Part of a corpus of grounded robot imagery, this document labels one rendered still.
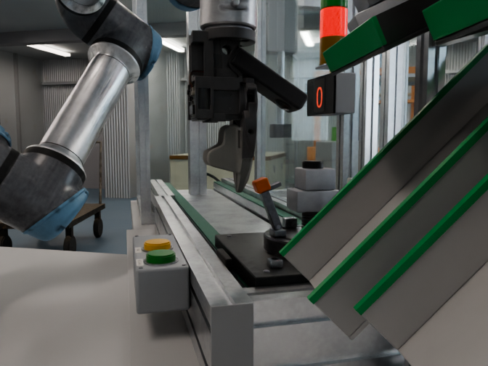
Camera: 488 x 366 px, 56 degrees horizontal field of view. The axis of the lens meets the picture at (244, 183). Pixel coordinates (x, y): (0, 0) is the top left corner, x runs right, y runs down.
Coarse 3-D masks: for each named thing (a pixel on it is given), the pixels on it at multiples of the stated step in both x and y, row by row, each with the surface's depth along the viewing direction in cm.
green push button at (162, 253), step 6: (150, 252) 63; (156, 252) 63; (162, 252) 63; (168, 252) 63; (174, 252) 64; (150, 258) 61; (156, 258) 61; (162, 258) 61; (168, 258) 61; (174, 258) 62
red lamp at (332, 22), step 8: (328, 8) 82; (336, 8) 82; (344, 8) 82; (320, 16) 84; (328, 16) 82; (336, 16) 82; (344, 16) 82; (320, 24) 84; (328, 24) 82; (336, 24) 82; (344, 24) 82; (320, 32) 84; (328, 32) 82; (336, 32) 82; (344, 32) 83
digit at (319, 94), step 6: (324, 78) 83; (318, 84) 85; (324, 84) 83; (318, 90) 85; (324, 90) 83; (318, 96) 85; (324, 96) 83; (318, 102) 85; (324, 102) 83; (318, 108) 85; (324, 108) 83
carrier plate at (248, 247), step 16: (224, 240) 71; (240, 240) 71; (256, 240) 71; (240, 256) 61; (256, 256) 61; (272, 256) 61; (240, 272) 59; (256, 272) 54; (272, 272) 54; (288, 272) 54
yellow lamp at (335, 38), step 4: (328, 36) 82; (332, 36) 82; (336, 36) 82; (340, 36) 82; (344, 36) 83; (320, 40) 84; (324, 40) 83; (328, 40) 83; (332, 40) 82; (336, 40) 82; (320, 44) 84; (324, 44) 83; (328, 44) 83; (332, 44) 82; (320, 48) 84; (324, 48) 83; (328, 48) 83; (320, 52) 84; (320, 56) 84; (320, 60) 84; (324, 60) 83; (320, 64) 84
